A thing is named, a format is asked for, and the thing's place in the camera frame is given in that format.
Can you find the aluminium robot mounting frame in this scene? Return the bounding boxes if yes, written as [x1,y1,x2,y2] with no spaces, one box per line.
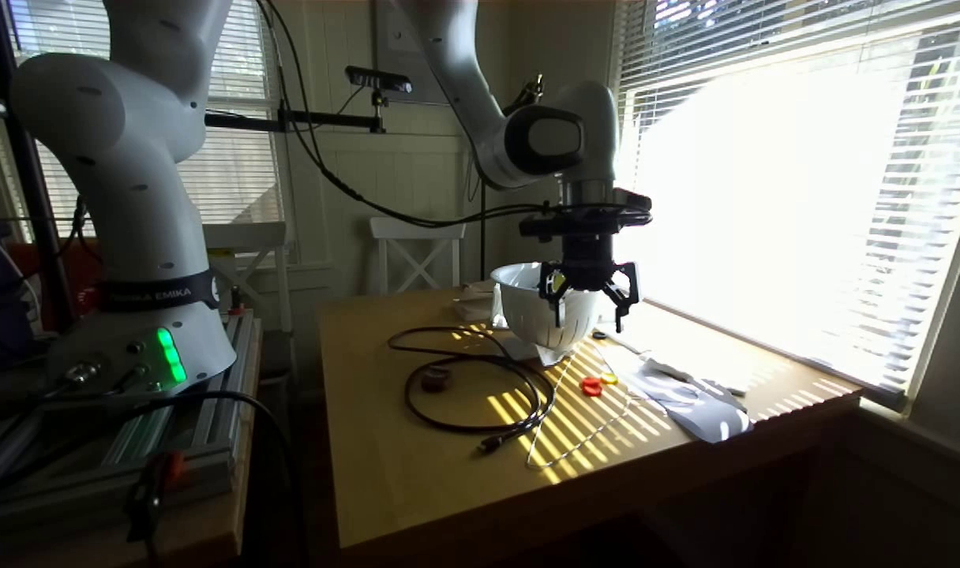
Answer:
[0,311,270,568]

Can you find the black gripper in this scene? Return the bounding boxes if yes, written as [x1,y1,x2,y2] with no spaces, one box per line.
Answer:
[538,229,643,338]

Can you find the white folded cloth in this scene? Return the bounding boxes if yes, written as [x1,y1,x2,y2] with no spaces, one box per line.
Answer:
[628,356,756,448]

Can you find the large white window blinds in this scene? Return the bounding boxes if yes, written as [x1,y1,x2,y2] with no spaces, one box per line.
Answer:
[603,0,960,398]

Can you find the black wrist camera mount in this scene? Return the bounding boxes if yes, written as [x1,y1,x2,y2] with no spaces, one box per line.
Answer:
[517,186,658,242]

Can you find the black looped cable with plug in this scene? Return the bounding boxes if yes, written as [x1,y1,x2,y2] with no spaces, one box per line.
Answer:
[386,322,559,458]

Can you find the small white window blinds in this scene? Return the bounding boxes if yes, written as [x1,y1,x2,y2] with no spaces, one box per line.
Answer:
[5,0,287,239]

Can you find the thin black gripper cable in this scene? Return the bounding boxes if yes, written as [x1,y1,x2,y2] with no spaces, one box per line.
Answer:
[256,0,569,229]

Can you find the thick black power cable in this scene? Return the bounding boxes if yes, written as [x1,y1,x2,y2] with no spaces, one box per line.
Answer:
[130,387,302,568]

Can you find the black slanted stand pole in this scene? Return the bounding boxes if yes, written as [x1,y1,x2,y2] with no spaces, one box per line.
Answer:
[0,0,78,331]

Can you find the black camera on boom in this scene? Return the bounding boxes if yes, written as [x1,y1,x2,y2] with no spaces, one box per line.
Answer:
[346,63,416,99]

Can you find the dark blue bag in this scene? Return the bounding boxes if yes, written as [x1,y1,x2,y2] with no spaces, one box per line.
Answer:
[0,220,46,372]

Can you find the white ceramic bowl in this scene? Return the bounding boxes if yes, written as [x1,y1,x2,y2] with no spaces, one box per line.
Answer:
[486,260,607,370]

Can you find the black horizontal boom rod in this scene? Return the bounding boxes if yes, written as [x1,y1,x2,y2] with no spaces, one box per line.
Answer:
[203,108,390,137]

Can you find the black switch box red button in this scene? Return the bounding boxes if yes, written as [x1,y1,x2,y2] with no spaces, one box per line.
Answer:
[122,448,194,550]

